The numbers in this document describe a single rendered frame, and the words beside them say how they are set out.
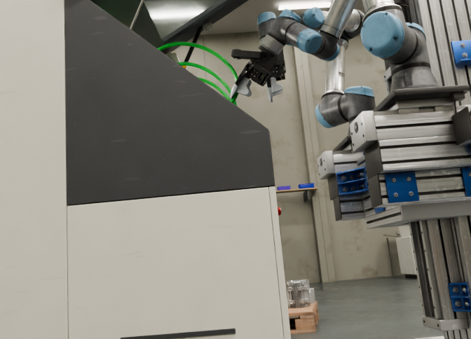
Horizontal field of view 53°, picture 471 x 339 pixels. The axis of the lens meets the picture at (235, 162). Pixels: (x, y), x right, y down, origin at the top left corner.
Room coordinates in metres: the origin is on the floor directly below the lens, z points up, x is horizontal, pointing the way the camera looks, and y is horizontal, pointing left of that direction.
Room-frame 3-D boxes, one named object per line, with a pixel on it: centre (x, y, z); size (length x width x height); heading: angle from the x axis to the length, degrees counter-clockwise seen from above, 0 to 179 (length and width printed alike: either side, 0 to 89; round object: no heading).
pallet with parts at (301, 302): (4.54, 0.05, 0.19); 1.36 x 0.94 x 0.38; 82
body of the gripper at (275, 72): (1.74, -0.18, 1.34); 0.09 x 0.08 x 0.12; 87
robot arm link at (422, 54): (1.39, -0.57, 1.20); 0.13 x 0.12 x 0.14; 138
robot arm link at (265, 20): (1.74, -0.18, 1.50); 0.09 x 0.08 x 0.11; 132
